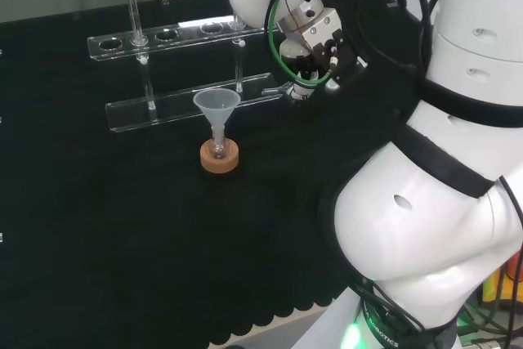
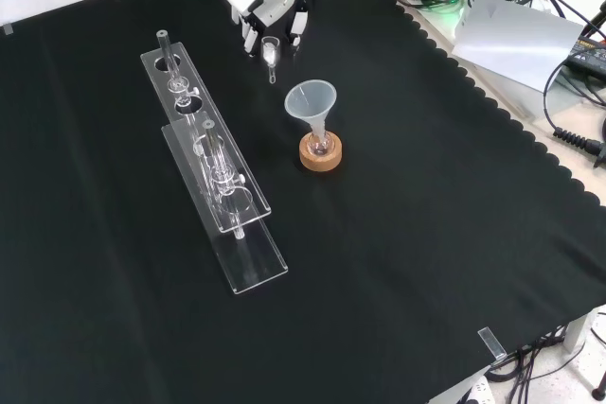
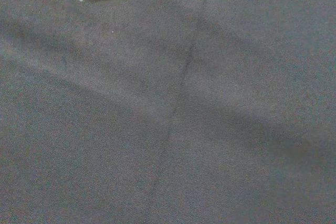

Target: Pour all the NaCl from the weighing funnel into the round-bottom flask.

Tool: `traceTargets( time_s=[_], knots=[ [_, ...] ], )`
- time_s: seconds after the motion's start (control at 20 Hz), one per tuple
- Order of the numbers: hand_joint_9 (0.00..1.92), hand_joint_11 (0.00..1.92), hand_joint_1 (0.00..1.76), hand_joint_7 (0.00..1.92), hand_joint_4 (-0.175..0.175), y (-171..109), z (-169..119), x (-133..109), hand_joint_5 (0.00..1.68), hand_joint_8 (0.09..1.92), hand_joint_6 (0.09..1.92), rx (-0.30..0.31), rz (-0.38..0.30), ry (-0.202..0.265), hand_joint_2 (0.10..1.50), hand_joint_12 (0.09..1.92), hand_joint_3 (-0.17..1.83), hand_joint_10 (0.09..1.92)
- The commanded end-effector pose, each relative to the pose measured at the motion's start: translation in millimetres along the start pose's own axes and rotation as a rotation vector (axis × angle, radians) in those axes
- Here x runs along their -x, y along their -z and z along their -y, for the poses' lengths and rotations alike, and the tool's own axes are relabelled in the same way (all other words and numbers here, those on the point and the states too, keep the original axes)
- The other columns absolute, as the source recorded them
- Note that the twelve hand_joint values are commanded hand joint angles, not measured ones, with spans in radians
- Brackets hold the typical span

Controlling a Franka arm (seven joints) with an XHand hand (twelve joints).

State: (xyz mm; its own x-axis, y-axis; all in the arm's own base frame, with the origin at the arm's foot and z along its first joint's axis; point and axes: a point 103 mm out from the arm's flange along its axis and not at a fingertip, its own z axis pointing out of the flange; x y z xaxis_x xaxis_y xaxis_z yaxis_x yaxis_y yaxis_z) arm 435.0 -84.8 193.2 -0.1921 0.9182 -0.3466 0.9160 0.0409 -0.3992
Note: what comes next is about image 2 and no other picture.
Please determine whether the translucent plastic funnel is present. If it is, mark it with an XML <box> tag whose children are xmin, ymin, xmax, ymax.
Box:
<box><xmin>283</xmin><ymin>81</ymin><xmax>338</xmax><ymax>152</ymax></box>

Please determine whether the black cloth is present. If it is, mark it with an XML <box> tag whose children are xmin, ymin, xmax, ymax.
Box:
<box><xmin>0</xmin><ymin>0</ymin><xmax>606</xmax><ymax>404</ymax></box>

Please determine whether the black floor cable bundle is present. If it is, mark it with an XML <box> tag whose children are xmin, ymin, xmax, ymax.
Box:
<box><xmin>487</xmin><ymin>323</ymin><xmax>606</xmax><ymax>404</ymax></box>

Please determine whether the round-bottom glass flask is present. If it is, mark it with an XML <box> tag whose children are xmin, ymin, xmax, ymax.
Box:
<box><xmin>305</xmin><ymin>132</ymin><xmax>332</xmax><ymax>157</ymax></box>

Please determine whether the black power adapter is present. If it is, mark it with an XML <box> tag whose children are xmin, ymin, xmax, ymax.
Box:
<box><xmin>565</xmin><ymin>34</ymin><xmax>606</xmax><ymax>78</ymax></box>

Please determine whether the clear acrylic funnel stand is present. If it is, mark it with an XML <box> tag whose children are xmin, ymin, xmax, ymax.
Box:
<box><xmin>139</xmin><ymin>28</ymin><xmax>290</xmax><ymax>297</ymax></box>

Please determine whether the white table leg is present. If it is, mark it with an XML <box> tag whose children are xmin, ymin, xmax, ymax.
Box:
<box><xmin>562</xmin><ymin>309</ymin><xmax>600</xmax><ymax>354</ymax></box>

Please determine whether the white power strip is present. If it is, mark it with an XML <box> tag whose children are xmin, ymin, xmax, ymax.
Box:
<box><xmin>453</xmin><ymin>375</ymin><xmax>494</xmax><ymax>404</ymax></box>

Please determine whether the cork ring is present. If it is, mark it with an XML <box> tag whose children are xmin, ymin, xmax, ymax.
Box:
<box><xmin>298</xmin><ymin>132</ymin><xmax>343</xmax><ymax>176</ymax></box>

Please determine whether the black cable ribbed connector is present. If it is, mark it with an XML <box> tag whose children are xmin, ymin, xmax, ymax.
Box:
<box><xmin>543</xmin><ymin>59</ymin><xmax>606</xmax><ymax>169</ymax></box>

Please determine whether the pale board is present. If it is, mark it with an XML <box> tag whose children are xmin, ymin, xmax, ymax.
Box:
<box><xmin>452</xmin><ymin>0</ymin><xmax>587</xmax><ymax>93</ymax></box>

